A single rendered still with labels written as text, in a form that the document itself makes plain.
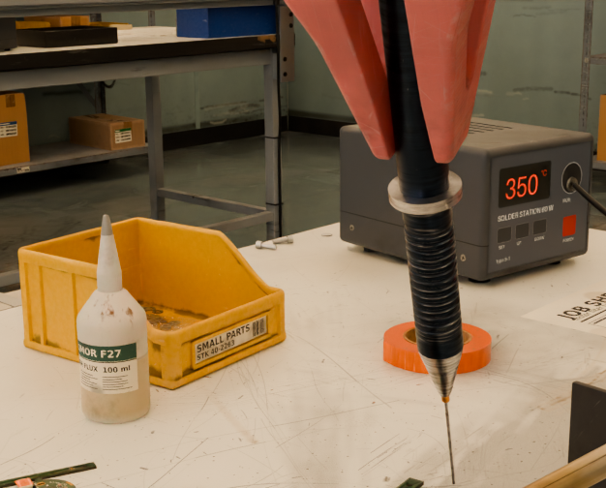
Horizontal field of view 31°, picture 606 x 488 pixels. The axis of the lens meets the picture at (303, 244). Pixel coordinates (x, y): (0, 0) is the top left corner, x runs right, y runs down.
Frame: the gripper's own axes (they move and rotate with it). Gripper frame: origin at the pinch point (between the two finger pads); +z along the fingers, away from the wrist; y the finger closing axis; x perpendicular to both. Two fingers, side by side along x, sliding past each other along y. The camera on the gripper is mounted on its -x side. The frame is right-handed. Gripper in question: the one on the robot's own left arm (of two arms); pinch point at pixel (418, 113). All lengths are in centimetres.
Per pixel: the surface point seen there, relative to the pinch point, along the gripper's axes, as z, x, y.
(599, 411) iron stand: 16.8, -11.4, -2.1
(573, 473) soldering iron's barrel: 11.6, -2.4, -2.8
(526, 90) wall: 215, -482, 104
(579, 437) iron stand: 18.1, -11.3, -1.4
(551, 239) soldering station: 32, -47, 6
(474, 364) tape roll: 27.3, -26.3, 6.6
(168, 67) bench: 104, -241, 154
